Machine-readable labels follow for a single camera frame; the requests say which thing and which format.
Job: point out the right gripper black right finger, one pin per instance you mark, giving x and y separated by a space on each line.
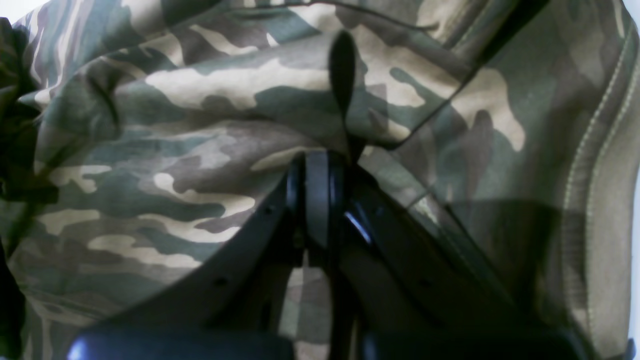
412 300

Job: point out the image right gripper black left finger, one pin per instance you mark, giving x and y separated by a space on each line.
230 307

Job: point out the camouflage T-shirt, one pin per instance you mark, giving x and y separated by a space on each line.
138 136

